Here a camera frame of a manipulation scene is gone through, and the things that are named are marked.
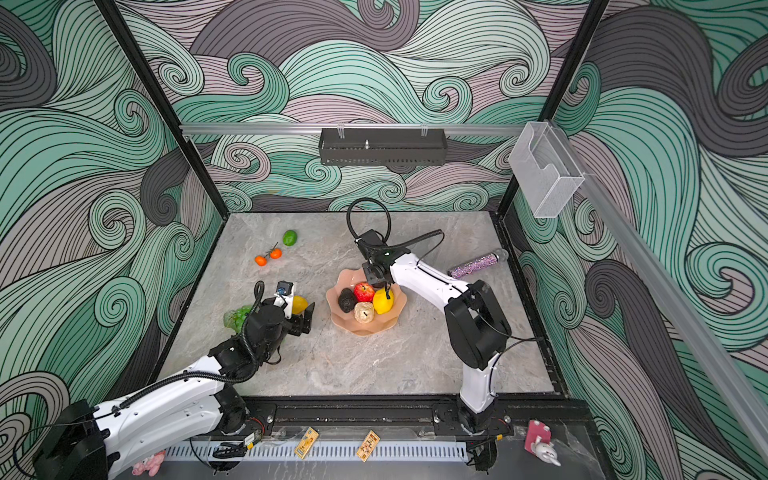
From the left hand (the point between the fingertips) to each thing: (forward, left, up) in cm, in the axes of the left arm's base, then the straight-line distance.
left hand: (300, 298), depth 82 cm
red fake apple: (+6, -18, -6) cm, 20 cm away
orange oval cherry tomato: (+20, +20, -11) cm, 30 cm away
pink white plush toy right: (-32, -59, -6) cm, 67 cm away
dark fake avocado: (+3, -12, -5) cm, 14 cm away
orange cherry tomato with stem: (+24, +16, -11) cm, 31 cm away
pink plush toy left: (-37, +28, -9) cm, 47 cm away
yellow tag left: (-32, -6, -11) cm, 34 cm away
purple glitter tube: (+21, -61, -7) cm, 65 cm away
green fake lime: (+30, +11, -9) cm, 33 cm away
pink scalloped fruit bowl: (-2, -23, -10) cm, 25 cm away
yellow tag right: (-32, -20, -10) cm, 40 cm away
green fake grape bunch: (-2, +21, -10) cm, 24 cm away
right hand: (+12, -22, -2) cm, 26 cm away
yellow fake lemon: (+2, -24, -6) cm, 24 cm away
